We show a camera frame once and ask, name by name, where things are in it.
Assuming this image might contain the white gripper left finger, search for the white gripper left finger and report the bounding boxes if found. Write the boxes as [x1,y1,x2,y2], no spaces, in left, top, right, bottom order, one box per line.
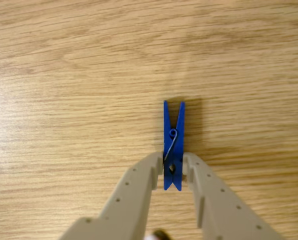
[57,151,164,240]

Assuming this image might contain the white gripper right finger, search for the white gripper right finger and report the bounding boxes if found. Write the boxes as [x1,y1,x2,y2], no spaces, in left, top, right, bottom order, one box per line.
[182,152,288,240]

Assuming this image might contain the blue clothes peg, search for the blue clothes peg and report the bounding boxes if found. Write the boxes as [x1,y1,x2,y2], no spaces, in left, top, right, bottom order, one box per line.
[162,100,186,192]

